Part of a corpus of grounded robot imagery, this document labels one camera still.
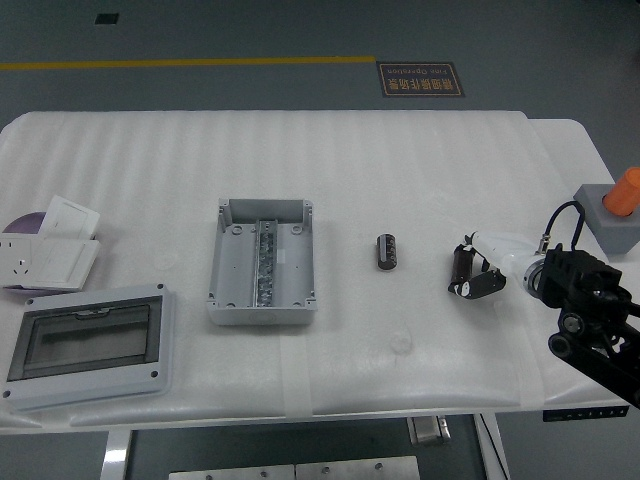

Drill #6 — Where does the grey block stand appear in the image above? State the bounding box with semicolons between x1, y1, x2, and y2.
573;183;640;258

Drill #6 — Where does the orange cylinder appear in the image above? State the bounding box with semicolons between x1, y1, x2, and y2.
601;167;640;218

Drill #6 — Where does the clear tape strip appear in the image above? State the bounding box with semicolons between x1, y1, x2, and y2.
278;335;315;418
513;319;547;409

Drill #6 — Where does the white switch panel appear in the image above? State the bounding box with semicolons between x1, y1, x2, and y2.
18;236;102;293
38;195;102;239

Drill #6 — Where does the metal DIN rail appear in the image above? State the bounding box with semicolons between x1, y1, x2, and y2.
252;218;280;308

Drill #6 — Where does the metal bracket under table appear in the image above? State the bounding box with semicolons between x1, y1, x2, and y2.
406;415;452;447

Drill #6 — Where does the grey cover with clear window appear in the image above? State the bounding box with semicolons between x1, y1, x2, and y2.
0;283;178;414

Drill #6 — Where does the brown floor sign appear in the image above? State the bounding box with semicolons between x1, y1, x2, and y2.
375;61;467;99

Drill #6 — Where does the white foam mat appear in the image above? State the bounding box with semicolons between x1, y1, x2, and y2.
0;109;547;432

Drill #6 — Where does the purple disc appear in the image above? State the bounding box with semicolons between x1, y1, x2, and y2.
1;211;50;235

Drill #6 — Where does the white wall socket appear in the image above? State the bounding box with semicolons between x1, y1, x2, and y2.
0;236;42;288

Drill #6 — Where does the grey metal plate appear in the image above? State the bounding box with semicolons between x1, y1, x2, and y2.
294;460;421;480
168;462;297;480

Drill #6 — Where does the table control panel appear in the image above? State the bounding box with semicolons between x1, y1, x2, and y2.
542;406;630;422

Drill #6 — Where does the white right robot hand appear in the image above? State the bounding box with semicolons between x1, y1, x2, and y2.
446;228;537;301

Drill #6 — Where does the open grey junction box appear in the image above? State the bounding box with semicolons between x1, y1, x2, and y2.
205;197;320;327

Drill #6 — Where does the white table leg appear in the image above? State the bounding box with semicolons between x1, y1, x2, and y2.
473;412;512;480
101;429;135;480

